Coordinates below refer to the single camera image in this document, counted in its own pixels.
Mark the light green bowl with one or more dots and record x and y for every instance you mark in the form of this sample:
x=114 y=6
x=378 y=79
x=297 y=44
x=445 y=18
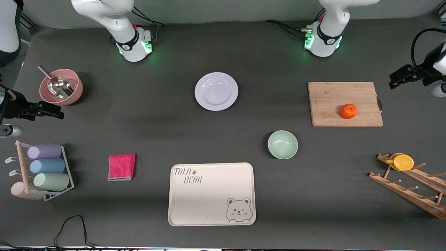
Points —
x=283 y=145

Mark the beige cup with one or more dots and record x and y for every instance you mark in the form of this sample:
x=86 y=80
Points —
x=19 y=191

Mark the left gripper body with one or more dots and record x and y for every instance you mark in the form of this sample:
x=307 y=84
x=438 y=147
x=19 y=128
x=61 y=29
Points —
x=426 y=70

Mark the blue cup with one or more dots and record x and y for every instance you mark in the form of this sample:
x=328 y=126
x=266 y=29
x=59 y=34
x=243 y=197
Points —
x=47 y=166

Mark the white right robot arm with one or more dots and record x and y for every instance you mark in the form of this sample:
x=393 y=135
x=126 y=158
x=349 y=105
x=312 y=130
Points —
x=129 y=42

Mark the pink bowl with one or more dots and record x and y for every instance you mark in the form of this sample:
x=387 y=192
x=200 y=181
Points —
x=75 y=92

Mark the pink folded cloth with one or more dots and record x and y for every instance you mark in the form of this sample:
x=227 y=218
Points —
x=122 y=167

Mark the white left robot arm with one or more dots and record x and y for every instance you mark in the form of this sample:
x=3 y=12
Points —
x=327 y=38

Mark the aluminium frame profile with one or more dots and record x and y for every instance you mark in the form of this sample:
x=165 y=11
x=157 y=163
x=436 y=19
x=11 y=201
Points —
x=28 y=21

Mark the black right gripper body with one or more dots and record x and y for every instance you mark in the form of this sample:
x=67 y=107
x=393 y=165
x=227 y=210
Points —
x=14 y=106

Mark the wooden cutting board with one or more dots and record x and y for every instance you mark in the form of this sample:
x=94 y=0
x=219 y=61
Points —
x=327 y=104

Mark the white round plate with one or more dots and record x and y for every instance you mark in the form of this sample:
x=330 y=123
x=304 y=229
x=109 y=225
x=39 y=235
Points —
x=216 y=91

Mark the metal scoop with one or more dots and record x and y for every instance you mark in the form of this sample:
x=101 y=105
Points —
x=60 y=87

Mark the orange fruit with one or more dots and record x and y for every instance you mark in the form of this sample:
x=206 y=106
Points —
x=348 y=111

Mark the green cup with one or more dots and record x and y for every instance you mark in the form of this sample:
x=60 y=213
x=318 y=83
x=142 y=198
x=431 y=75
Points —
x=52 y=182

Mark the beige bear print tray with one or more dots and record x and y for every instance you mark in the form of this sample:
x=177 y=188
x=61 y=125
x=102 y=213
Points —
x=205 y=198

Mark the wooden peg drying rack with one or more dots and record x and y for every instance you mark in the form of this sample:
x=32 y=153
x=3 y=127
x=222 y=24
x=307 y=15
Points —
x=407 y=195

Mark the purple cup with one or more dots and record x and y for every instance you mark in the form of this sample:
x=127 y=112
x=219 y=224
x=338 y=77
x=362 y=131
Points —
x=45 y=151

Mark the yellow cup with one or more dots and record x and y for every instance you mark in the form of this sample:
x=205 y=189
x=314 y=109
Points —
x=402 y=162

